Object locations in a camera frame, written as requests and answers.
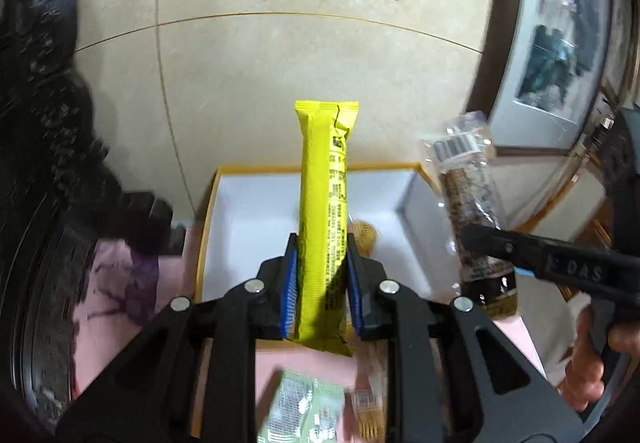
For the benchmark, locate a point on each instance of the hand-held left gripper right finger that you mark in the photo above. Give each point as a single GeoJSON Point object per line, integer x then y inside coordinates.
{"type": "Point", "coordinates": [356, 293]}

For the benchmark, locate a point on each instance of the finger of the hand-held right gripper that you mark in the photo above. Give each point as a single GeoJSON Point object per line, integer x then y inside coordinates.
{"type": "Point", "coordinates": [500, 248]}

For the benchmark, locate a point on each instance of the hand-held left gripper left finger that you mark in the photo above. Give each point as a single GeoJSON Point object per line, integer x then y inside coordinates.
{"type": "Point", "coordinates": [290, 288]}

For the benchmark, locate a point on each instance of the clear-wrapped brown snack bar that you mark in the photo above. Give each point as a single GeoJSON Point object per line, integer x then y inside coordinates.
{"type": "Point", "coordinates": [470, 203]}

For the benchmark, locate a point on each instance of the yellow snack bar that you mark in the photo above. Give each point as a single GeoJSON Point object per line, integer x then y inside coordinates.
{"type": "Point", "coordinates": [322, 223]}

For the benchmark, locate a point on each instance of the yellow cardboard box white inside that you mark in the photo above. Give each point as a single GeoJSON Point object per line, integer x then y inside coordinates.
{"type": "Point", "coordinates": [250, 223]}

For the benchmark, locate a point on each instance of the green snack packet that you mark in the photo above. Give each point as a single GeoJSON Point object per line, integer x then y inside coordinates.
{"type": "Point", "coordinates": [300, 408]}

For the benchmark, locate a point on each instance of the person's right hand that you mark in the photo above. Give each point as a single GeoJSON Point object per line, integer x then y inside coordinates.
{"type": "Point", "coordinates": [582, 363]}

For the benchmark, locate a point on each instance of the golden wrapped snack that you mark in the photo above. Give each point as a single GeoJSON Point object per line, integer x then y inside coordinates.
{"type": "Point", "coordinates": [364, 238]}

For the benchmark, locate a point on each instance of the small yellow snack packet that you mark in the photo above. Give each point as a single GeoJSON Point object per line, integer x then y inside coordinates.
{"type": "Point", "coordinates": [369, 415]}

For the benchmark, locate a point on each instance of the pink floral tablecloth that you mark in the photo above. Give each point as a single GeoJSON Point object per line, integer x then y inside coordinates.
{"type": "Point", "coordinates": [115, 323]}

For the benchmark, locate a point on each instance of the dark carved wooden furniture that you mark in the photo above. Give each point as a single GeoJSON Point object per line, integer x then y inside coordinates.
{"type": "Point", "coordinates": [45, 173]}

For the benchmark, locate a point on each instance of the framed wall picture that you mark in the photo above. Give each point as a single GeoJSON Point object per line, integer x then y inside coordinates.
{"type": "Point", "coordinates": [550, 23]}

